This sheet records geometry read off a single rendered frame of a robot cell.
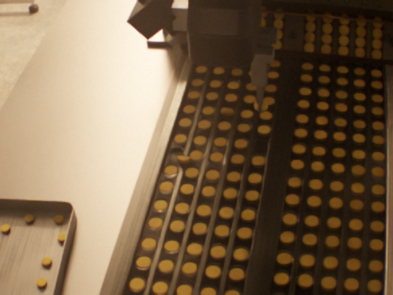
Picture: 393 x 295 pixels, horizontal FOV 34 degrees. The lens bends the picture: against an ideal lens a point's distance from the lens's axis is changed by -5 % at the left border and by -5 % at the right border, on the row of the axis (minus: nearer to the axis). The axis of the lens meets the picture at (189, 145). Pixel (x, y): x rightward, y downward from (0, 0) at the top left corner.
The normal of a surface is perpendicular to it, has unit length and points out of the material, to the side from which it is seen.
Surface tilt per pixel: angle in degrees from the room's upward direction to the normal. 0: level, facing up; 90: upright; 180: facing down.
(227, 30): 70
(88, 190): 0
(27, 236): 0
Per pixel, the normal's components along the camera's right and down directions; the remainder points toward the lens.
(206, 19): -0.21, 0.40
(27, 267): -0.07, -0.72
